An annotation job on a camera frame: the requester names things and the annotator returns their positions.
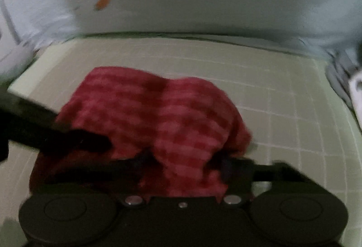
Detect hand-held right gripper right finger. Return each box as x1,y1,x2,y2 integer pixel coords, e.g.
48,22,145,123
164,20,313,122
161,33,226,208
219,155,313,205

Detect red checked cloth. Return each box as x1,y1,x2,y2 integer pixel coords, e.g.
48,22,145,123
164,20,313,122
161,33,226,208
30,66,253,200

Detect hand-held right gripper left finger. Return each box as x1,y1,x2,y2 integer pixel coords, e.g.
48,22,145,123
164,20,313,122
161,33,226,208
42,151,155,206

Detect blue denim jeans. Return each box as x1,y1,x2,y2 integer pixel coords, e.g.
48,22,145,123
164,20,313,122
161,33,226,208
325,48,362,126

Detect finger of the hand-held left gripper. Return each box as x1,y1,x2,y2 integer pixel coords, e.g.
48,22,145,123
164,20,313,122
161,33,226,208
37,114,111,155

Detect white shirt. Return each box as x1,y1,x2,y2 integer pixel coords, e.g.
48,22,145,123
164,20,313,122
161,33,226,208
348,68,362,108

